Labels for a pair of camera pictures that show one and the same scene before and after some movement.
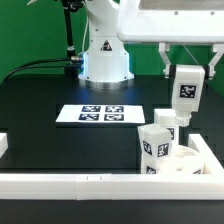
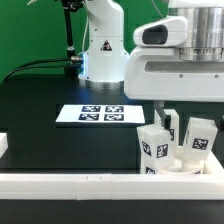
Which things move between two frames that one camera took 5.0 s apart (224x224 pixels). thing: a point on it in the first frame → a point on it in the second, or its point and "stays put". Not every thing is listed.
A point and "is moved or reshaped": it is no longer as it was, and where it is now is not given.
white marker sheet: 102,114 stays put
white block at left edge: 3,143 stays put
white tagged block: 156,149 stays put
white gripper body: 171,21 → 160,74
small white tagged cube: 187,92 is moved or reshaped
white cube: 167,118 stays put
